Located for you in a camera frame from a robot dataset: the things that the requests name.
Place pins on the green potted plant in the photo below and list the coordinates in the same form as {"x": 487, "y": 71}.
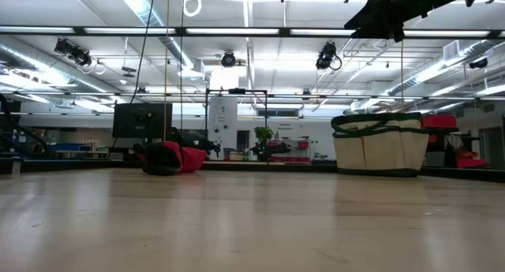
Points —
{"x": 263, "y": 135}

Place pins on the round black ceiling camera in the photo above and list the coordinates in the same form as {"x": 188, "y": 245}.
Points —
{"x": 228, "y": 59}

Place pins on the beige green gardening bag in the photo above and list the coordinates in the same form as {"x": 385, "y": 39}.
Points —
{"x": 380, "y": 150}

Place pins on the black distant robot arm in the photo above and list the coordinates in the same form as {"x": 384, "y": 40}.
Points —
{"x": 197, "y": 142}

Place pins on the silver ventilation duct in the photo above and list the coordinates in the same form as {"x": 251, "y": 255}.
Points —
{"x": 173, "y": 47}
{"x": 406, "y": 86}
{"x": 47, "y": 69}

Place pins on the large black monitor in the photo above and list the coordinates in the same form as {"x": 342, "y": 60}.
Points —
{"x": 142, "y": 120}

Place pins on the black metal frame stand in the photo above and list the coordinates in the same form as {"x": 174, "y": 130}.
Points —
{"x": 236, "y": 91}

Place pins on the red box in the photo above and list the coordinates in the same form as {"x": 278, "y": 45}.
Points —
{"x": 438, "y": 121}

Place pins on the blue storage bins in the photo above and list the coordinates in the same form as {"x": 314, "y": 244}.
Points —
{"x": 65, "y": 147}

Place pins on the short white post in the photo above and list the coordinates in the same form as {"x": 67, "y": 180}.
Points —
{"x": 16, "y": 167}

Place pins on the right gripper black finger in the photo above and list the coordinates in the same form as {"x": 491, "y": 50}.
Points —
{"x": 367, "y": 25}

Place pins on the red and black garden glove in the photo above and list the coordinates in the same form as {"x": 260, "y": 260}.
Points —
{"x": 189, "y": 159}

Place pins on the shelf with red bins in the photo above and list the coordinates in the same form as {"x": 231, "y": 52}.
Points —
{"x": 303, "y": 144}

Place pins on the black overhead light bar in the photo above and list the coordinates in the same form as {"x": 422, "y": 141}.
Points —
{"x": 236, "y": 31}

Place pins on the red bin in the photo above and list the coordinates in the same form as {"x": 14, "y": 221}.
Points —
{"x": 471, "y": 162}

